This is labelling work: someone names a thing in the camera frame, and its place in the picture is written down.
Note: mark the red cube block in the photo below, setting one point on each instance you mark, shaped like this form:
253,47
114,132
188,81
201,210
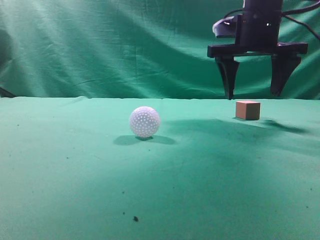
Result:
248,110

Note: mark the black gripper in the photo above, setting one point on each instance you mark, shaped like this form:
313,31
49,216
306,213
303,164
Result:
257,31

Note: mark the white dimpled ball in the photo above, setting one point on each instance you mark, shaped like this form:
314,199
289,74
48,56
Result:
144,121

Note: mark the green table cloth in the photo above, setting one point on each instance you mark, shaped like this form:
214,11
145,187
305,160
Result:
72,169

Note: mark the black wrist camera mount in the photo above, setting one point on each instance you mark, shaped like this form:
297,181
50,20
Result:
226,27

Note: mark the green backdrop cloth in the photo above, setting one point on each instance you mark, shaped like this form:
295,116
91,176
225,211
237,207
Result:
111,48

